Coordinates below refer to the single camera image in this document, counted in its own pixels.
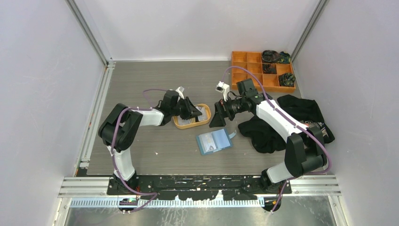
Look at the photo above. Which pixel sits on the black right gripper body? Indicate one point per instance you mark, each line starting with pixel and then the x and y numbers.
pixel 233 107

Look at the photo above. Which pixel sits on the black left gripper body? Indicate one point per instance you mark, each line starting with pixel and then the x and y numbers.
pixel 180 109

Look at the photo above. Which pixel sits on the silver VIP card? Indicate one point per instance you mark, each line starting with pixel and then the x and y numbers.
pixel 203 116
pixel 208 142

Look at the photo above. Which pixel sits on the orange oval plastic tray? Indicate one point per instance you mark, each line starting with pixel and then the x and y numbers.
pixel 186 124

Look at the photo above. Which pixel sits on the blue leather card holder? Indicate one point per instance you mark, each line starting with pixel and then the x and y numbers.
pixel 223 140

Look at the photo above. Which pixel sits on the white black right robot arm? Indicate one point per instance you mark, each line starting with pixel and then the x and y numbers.
pixel 305 150

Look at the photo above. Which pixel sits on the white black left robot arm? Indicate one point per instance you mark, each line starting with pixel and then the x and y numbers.
pixel 120 127

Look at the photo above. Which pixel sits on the orange compartment organizer box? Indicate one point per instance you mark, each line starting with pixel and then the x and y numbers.
pixel 252 62

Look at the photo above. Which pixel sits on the black t-shirt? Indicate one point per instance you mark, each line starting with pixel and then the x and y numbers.
pixel 266 140

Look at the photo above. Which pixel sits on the black sock in compartment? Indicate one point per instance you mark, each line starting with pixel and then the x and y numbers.
pixel 269 68

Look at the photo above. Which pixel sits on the green black rolled sock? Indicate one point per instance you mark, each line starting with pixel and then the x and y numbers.
pixel 287 80

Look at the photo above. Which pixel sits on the dark rolled sock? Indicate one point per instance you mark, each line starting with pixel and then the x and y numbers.
pixel 270 56

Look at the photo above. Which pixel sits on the green patterned rolled sock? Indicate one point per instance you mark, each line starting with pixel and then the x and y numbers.
pixel 285 58

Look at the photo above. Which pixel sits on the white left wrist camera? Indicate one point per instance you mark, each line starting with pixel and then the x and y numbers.
pixel 180 91

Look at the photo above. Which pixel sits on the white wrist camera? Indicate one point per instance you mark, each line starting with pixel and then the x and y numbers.
pixel 180 91
pixel 224 89

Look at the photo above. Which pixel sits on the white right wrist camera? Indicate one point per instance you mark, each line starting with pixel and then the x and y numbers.
pixel 224 89

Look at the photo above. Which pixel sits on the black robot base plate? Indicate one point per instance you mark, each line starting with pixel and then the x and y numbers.
pixel 204 187

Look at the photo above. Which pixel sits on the aluminium frame rail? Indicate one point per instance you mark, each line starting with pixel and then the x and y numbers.
pixel 92 192

